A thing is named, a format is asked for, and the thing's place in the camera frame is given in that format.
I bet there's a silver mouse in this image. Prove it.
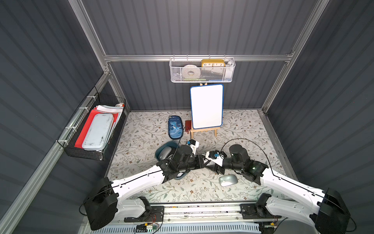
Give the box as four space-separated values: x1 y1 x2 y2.
159 146 172 160
219 174 238 187

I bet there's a teal plastic storage box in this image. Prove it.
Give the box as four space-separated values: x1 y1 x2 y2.
154 141 188 180

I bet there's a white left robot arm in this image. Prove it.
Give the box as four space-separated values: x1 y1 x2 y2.
82 145 210 231

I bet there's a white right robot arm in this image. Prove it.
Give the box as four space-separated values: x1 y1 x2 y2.
206 144 351 234

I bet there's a wooden tabletop easel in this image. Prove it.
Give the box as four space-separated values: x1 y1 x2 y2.
189 82 221 139

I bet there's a red leather wallet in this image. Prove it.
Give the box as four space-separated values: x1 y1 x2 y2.
185 120 192 130

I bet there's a blue dinosaur pencil case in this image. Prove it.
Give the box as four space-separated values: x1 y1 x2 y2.
168 115 184 140

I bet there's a white tape roll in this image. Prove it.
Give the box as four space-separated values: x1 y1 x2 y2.
181 64 201 80

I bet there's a white papers stack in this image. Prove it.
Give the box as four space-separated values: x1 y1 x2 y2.
94 103 125 129

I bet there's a yellow digital clock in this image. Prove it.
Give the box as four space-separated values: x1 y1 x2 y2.
201 59 226 67

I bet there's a white plastic tray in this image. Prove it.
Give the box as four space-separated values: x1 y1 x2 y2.
81 113 114 151

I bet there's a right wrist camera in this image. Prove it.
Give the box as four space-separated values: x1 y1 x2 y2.
206 151 225 167

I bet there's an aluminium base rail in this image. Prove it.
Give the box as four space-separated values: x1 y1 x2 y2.
78 201 322 234

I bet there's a white board blue frame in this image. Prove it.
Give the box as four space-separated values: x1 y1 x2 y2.
189 83 225 130

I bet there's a white wire wall basket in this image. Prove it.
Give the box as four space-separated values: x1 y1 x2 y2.
169 57 236 83

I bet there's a black wire wall basket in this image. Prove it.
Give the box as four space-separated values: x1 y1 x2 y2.
57 88 126 161

